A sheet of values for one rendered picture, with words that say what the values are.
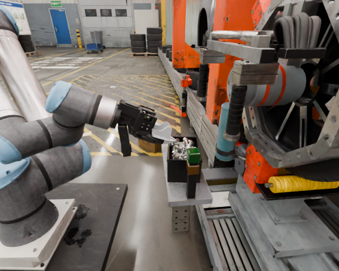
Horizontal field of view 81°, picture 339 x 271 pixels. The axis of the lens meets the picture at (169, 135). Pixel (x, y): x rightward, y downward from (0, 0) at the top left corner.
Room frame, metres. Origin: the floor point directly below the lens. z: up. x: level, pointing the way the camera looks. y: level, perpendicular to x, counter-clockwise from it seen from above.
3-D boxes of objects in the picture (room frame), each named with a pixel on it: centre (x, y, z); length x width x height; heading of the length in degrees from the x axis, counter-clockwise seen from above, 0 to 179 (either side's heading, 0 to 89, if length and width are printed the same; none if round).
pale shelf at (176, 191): (0.75, -0.06, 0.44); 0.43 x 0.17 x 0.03; 6
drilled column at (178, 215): (0.78, -0.06, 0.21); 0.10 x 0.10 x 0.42; 6
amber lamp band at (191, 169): (0.56, -0.08, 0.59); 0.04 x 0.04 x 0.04; 6
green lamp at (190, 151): (0.56, -0.08, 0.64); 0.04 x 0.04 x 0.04; 6
